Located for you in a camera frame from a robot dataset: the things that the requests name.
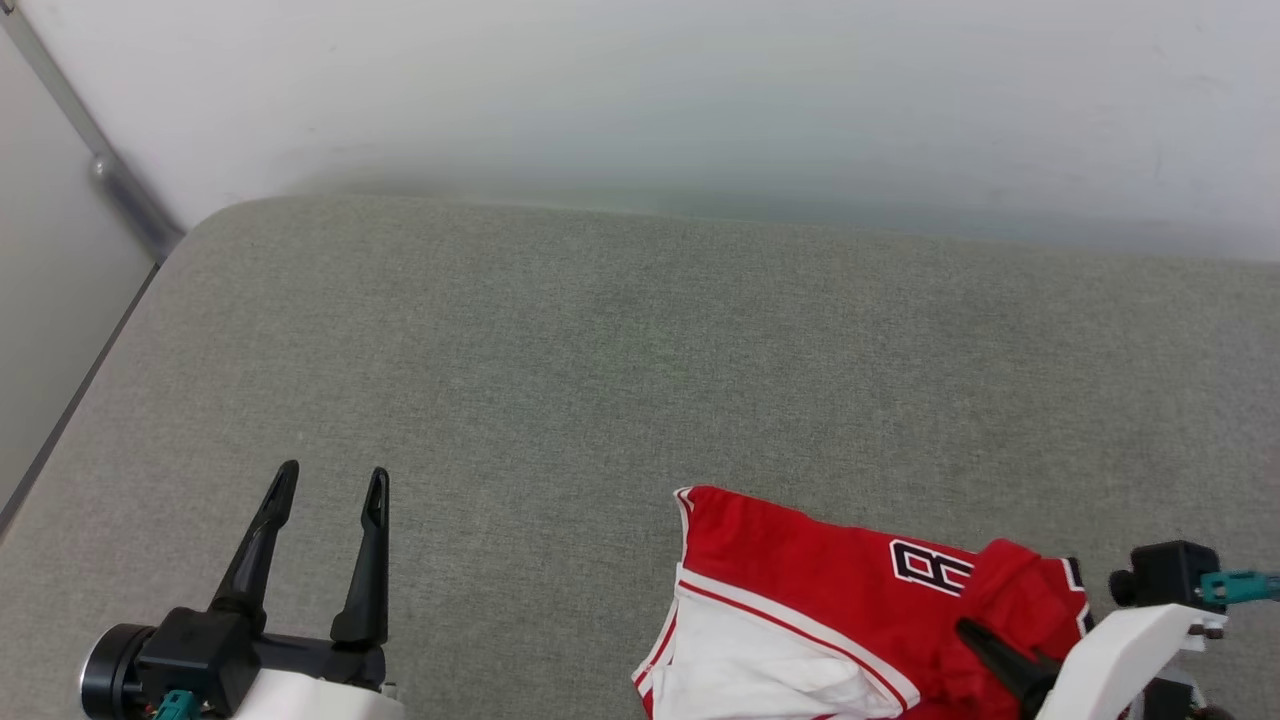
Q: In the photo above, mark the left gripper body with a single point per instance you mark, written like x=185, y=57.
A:
x=320, y=695

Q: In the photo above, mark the red and white jersey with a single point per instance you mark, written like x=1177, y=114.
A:
x=800, y=570

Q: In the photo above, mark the grey metal wall rail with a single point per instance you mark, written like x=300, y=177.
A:
x=110, y=175

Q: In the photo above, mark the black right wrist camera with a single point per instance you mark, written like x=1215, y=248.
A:
x=1165, y=572

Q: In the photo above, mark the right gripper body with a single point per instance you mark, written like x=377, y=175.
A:
x=1120, y=660

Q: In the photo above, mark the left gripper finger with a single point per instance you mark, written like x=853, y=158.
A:
x=255, y=560
x=368, y=580

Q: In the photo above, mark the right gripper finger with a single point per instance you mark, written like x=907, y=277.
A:
x=1005, y=660

